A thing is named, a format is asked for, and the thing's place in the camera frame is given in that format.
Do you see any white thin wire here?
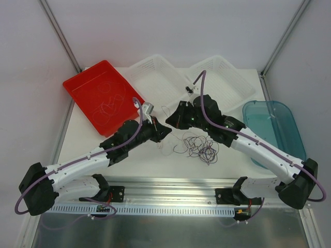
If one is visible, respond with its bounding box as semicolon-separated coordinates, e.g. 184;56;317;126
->
156;105;187;157

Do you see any thin wire bundle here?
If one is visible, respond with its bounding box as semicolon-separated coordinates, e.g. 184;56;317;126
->
172;133;220;166

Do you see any pink thin wire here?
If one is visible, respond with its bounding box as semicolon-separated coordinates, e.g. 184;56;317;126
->
97;81;113;93
108;82;130;109

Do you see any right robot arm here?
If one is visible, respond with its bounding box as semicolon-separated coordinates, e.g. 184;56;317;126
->
166;95;318;209

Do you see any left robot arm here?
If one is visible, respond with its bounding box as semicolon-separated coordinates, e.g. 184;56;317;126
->
14;117;172;216

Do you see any white perforated basket left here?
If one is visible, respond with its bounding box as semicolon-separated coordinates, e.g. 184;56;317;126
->
124;55;189;114

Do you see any white perforated basket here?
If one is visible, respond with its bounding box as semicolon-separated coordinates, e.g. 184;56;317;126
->
186;55;256;113
124;55;189;114

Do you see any white perforated basket right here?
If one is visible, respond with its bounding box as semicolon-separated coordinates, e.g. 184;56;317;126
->
186;55;256;113

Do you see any red plastic tray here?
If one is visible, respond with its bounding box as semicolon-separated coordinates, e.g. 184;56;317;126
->
63;60;145;137

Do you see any teal translucent plastic tub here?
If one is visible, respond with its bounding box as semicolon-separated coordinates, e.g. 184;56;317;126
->
242;100;307;161

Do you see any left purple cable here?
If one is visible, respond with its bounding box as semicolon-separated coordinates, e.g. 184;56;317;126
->
14;97;144;215

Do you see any purple cable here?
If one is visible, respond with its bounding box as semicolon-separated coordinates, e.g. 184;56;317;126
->
14;97;144;215
192;70;327;203

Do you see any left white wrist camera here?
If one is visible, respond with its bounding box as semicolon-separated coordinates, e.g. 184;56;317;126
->
133;99;154;123

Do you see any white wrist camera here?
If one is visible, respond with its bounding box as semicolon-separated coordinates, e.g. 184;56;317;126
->
185;84;200;98
133;99;154;123

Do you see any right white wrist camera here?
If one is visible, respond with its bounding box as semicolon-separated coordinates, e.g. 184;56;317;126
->
185;84;200;98

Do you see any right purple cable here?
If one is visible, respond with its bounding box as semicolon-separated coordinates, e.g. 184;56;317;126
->
192;70;327;203

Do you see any aluminium mounting rail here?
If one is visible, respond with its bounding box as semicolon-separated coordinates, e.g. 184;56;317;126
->
54;176;285;207

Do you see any white slotted cable duct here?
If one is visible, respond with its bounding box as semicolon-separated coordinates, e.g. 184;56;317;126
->
48;204;235;218

